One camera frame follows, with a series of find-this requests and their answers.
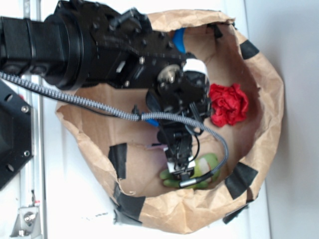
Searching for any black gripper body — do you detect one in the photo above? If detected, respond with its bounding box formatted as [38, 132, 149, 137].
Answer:
[157, 119, 193, 164]

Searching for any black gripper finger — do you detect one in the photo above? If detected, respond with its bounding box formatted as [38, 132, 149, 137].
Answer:
[167, 156, 196, 181]

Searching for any green plush frog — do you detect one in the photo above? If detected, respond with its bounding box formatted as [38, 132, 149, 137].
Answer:
[159, 153, 220, 189]

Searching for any blue plastic bottle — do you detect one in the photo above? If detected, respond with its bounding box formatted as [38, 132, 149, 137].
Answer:
[145, 27, 187, 127]

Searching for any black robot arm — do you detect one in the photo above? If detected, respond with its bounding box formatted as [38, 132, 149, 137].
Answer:
[0, 0, 211, 187]

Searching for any brown paper bag bin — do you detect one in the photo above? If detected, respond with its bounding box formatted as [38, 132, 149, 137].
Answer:
[56, 9, 284, 234]

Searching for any red crumpled paper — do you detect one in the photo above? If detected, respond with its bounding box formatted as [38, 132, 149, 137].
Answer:
[209, 83, 249, 127]

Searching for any aluminium frame rail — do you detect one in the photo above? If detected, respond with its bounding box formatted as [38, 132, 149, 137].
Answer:
[17, 0, 48, 239]

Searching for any grey braided cable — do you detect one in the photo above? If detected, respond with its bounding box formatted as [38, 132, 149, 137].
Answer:
[0, 71, 230, 189]

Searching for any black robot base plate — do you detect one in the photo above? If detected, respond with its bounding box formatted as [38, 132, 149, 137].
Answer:
[0, 82, 33, 190]

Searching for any metal corner bracket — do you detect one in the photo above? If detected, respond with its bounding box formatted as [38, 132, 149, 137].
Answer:
[9, 207, 43, 239]

